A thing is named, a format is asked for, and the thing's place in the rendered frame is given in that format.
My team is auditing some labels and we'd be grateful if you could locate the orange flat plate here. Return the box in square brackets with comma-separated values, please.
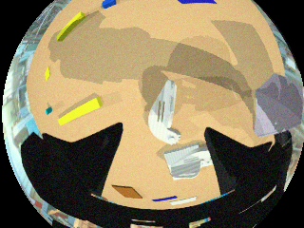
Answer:
[111, 185, 143, 199]

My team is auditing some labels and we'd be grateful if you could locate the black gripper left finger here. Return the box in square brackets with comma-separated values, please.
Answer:
[42, 123, 123, 197]

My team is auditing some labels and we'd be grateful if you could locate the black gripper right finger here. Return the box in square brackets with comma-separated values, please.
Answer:
[204, 128, 273, 195]

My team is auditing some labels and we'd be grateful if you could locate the small cyan block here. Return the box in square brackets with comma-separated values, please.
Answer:
[45, 106, 52, 114]

